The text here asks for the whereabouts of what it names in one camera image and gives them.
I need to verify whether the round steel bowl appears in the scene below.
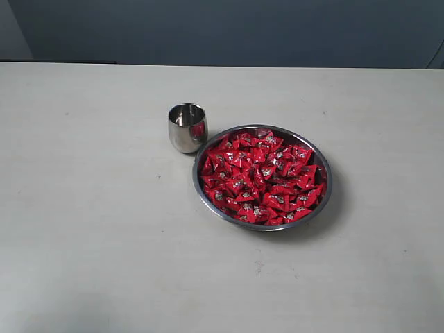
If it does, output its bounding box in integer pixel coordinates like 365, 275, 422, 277
192, 123, 333, 232

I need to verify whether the stainless steel cup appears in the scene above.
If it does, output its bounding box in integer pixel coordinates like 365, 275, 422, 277
168, 103, 207, 154

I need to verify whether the red wrapped candy pile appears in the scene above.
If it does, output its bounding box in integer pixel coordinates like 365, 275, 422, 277
200, 128, 326, 226

